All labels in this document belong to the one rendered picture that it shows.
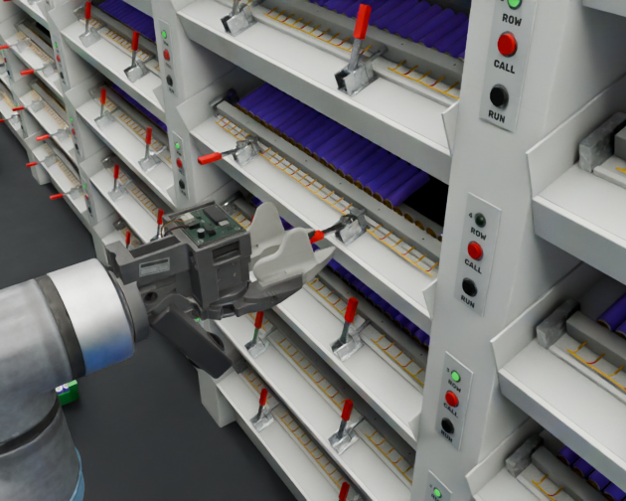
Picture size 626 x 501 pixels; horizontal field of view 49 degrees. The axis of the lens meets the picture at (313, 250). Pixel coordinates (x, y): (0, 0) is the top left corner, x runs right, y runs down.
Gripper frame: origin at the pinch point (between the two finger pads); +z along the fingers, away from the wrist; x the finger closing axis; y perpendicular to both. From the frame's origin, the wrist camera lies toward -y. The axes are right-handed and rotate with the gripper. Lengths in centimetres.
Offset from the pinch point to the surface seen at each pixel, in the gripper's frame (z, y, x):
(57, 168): 11, -68, 173
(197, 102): 12, -5, 54
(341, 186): 15.8, -5.5, 17.1
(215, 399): 9, -74, 55
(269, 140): 15.3, -5.6, 34.9
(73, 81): 10, -22, 124
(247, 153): 12.6, -7.9, 37.1
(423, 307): 11.7, -9.7, -4.5
